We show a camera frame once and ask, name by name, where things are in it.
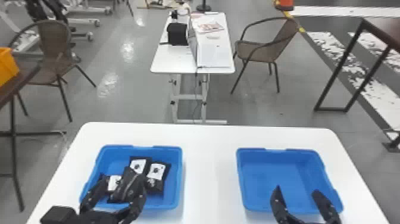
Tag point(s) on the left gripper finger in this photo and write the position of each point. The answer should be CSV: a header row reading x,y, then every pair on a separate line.
x,y
93,197
137,203

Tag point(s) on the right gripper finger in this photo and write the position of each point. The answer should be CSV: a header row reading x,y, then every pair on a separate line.
x,y
279,209
328,209

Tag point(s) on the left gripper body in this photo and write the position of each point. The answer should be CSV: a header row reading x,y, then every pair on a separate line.
x,y
100,218

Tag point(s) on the black part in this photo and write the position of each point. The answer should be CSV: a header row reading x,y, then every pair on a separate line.
x,y
128,184
139,164
113,183
157,175

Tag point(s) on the blue tray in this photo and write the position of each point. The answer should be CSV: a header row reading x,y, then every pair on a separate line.
x,y
281,170
112,159

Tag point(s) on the dark side table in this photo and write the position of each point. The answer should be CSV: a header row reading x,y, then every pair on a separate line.
x,y
12,89
386,28

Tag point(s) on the white side table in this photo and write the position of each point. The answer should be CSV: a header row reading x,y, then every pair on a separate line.
x,y
175,59

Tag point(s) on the yellow tray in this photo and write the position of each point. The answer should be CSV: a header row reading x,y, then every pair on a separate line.
x,y
7,65

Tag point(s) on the brown chair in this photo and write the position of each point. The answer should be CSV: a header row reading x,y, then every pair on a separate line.
x,y
54,40
264,50

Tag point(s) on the white box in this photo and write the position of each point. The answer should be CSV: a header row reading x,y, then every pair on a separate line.
x,y
212,47

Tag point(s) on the black box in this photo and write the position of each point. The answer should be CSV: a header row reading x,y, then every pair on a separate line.
x,y
177,33

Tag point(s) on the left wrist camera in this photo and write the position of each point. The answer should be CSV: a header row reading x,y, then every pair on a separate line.
x,y
58,215

